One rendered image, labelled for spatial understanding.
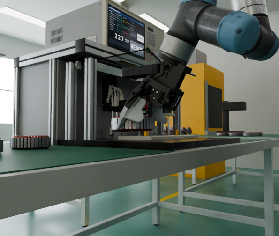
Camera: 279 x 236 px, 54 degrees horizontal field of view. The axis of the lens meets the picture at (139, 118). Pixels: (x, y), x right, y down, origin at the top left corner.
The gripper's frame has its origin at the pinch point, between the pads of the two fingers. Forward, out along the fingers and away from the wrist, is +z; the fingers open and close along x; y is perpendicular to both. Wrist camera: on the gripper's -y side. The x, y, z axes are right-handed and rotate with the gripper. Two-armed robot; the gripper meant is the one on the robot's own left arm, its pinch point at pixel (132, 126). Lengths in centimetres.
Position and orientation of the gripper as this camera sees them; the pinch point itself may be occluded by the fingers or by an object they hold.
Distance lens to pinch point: 71.0
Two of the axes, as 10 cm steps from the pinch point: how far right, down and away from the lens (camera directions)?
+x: 5.9, 0.4, 8.1
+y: 7.0, 4.8, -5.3
